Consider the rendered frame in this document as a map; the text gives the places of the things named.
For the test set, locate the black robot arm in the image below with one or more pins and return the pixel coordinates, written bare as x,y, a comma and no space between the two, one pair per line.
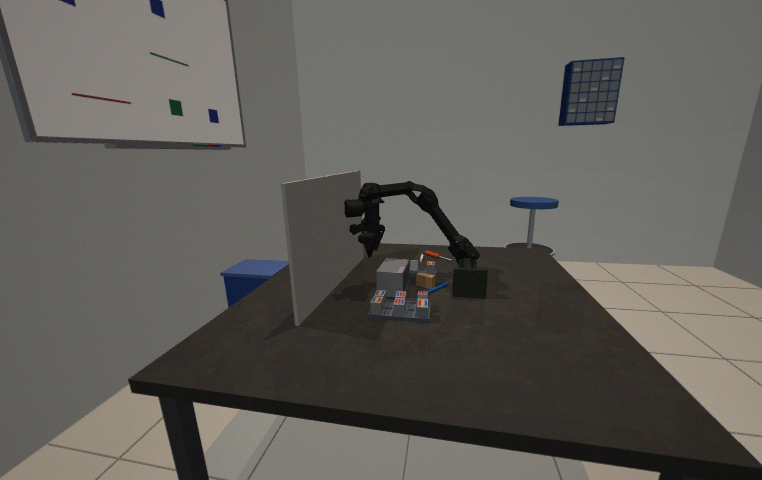
370,197

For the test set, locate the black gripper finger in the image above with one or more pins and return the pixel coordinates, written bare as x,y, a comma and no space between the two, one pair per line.
378,239
369,246

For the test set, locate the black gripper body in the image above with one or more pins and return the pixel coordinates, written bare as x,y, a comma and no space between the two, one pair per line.
372,227

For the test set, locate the tan rectangular block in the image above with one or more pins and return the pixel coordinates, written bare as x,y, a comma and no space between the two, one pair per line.
425,280

